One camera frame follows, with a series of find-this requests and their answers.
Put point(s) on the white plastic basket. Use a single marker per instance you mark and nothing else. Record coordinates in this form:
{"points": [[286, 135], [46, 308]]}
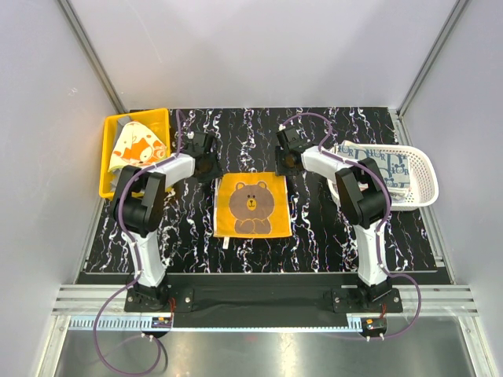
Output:
{"points": [[424, 188]]}

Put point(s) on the yellow brown bear towel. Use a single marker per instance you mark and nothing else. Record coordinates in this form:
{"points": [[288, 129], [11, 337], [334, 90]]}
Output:
{"points": [[251, 206]]}

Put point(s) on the blue white patterned towel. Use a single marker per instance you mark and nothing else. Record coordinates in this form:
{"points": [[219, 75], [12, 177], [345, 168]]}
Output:
{"points": [[394, 167]]}

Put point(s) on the black marble pattern mat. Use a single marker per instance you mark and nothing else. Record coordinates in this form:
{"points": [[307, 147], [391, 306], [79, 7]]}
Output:
{"points": [[322, 239]]}

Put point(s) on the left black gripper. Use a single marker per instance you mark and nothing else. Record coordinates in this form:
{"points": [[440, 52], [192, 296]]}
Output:
{"points": [[215, 172]]}

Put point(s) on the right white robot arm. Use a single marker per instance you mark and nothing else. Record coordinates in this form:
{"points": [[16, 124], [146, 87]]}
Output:
{"points": [[363, 199]]}

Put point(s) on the cream orange fox towel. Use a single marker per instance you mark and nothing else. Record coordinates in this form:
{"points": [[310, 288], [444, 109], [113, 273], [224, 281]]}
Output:
{"points": [[137, 146]]}

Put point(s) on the aluminium frame rail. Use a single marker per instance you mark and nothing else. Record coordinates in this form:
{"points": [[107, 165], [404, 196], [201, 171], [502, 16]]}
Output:
{"points": [[404, 300]]}

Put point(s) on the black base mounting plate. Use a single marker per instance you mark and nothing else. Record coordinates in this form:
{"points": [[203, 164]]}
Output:
{"points": [[255, 319]]}

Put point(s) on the yellow plastic bin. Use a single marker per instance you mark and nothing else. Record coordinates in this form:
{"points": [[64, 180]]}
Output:
{"points": [[157, 120]]}

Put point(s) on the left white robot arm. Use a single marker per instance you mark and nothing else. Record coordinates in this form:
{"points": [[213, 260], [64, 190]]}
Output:
{"points": [[138, 205]]}

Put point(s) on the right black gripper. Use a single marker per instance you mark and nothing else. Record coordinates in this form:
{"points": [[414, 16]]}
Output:
{"points": [[280, 170]]}

